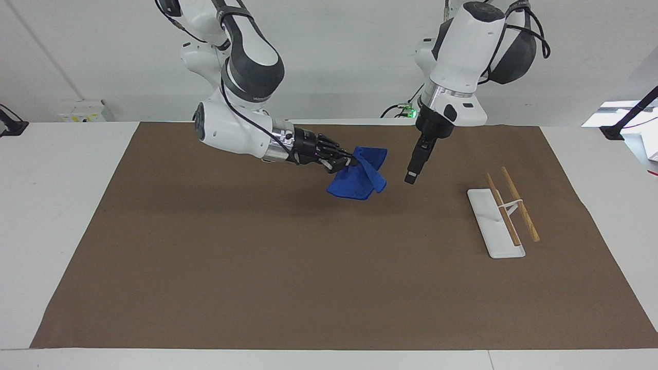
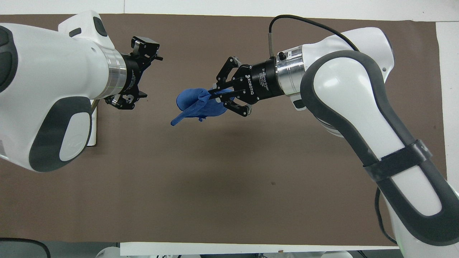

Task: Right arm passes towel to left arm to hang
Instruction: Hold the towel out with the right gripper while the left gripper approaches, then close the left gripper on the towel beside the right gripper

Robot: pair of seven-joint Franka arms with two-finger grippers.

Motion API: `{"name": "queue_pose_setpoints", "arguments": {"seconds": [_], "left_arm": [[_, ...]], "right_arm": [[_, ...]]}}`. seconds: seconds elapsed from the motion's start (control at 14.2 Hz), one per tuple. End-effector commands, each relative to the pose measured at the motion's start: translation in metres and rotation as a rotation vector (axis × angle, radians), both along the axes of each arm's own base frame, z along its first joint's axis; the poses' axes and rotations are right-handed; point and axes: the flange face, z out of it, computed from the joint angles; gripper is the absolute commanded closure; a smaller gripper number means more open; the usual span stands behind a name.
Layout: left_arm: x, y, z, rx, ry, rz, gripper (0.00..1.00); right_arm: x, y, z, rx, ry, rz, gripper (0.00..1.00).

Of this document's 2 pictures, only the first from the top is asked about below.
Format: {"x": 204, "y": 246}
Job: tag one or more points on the black stand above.
{"x": 10, "y": 126}
{"x": 629, "y": 117}

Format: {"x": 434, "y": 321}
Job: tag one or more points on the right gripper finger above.
{"x": 335, "y": 146}
{"x": 335, "y": 163}

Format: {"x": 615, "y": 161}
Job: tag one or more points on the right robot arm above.
{"x": 226, "y": 131}

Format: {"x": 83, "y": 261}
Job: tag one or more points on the blue towel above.
{"x": 360, "y": 177}

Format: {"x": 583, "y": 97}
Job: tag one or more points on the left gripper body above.
{"x": 433, "y": 123}

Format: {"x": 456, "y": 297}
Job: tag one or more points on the white wall socket box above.
{"x": 82, "y": 112}

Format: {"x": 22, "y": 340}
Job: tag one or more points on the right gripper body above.
{"x": 304, "y": 146}

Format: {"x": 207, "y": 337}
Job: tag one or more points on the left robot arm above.
{"x": 465, "y": 49}

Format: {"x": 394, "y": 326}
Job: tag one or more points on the white rack with wooden bars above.
{"x": 496, "y": 226}

